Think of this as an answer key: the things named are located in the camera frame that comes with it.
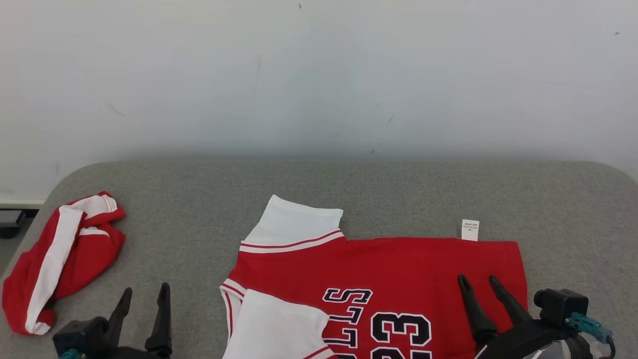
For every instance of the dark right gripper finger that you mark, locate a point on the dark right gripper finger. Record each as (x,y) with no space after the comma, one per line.
(476,314)
(511,309)

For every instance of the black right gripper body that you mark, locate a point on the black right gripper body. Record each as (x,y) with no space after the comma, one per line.
(523,336)

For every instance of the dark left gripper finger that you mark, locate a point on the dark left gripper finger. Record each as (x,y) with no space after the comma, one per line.
(162,324)
(121,319)

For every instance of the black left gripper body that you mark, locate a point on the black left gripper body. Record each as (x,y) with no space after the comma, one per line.
(129,353)

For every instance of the red shorts with white stripe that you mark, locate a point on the red shorts with white stripe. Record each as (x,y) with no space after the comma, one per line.
(84,259)

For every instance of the red white basketball jersey shirt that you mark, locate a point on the red white basketball jersey shirt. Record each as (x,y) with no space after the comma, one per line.
(398,269)

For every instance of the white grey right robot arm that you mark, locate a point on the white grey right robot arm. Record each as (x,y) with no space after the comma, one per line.
(553,351)

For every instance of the grey fabric sofa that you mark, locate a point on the grey fabric sofa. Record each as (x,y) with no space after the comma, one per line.
(199,199)

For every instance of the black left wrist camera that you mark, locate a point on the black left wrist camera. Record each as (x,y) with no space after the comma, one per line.
(77,334)

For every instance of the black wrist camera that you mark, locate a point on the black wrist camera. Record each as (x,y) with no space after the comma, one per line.
(558,304)
(77,334)

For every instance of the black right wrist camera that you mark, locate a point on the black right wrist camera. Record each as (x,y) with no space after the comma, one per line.
(558,304)

